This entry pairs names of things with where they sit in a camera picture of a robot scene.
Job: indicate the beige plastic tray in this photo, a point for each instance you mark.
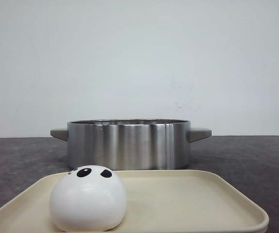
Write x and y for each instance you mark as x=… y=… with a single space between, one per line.
x=159 y=201

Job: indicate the dark grey table mat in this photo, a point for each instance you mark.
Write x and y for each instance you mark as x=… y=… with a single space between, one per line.
x=249 y=163

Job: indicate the panda bun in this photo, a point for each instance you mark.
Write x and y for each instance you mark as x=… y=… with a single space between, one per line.
x=88 y=198

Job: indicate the stainless steel pot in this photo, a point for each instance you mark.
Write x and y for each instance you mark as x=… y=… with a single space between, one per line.
x=130 y=144

